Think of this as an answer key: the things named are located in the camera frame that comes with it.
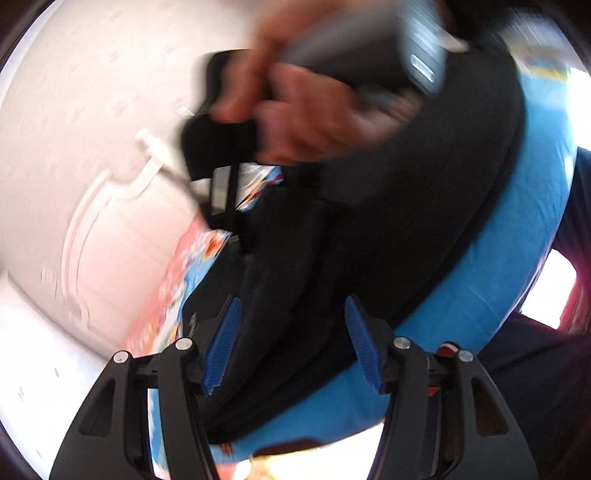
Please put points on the person's right hand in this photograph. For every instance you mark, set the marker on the person's right hand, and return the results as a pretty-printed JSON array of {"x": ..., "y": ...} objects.
[{"x": 314, "y": 120}]

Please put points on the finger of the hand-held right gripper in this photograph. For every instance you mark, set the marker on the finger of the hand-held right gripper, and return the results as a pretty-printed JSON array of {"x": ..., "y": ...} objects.
[{"x": 217, "y": 143}]

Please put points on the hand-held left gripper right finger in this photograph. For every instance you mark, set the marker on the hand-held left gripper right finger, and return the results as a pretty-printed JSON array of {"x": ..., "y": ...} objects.
[{"x": 362, "y": 341}]

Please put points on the blue cartoon printed blanket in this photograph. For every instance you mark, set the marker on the blue cartoon printed blanket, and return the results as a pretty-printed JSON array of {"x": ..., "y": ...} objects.
[{"x": 508, "y": 240}]

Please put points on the white bed headboard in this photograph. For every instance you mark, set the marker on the white bed headboard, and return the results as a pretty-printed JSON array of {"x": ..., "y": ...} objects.
[{"x": 138, "y": 184}]

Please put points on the black pants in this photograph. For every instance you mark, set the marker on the black pants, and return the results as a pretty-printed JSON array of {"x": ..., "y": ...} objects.
[{"x": 392, "y": 207}]

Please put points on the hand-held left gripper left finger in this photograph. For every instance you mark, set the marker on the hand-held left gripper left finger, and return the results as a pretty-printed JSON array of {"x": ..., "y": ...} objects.
[{"x": 224, "y": 341}]

